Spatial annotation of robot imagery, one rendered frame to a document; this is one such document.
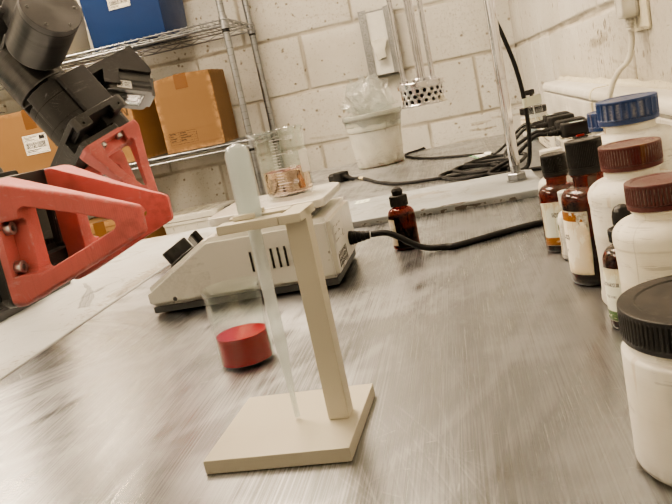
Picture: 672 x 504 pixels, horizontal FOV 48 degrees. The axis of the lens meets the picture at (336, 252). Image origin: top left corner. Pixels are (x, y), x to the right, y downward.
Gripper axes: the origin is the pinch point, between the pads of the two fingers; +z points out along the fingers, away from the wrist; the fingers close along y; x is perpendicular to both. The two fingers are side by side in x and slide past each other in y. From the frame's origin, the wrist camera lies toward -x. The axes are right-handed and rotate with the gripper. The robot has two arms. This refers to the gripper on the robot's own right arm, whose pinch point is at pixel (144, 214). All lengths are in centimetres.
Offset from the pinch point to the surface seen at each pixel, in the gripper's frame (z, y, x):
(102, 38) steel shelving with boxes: -119, 236, -42
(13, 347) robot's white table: -30.8, 26.3, 14.0
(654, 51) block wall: 40, 67, -2
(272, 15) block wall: -61, 270, -41
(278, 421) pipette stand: 5.1, -0.2, 12.8
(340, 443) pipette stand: 9.4, -3.7, 12.7
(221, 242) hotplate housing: -7.9, 30.0, 7.3
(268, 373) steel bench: 1.5, 9.8, 13.6
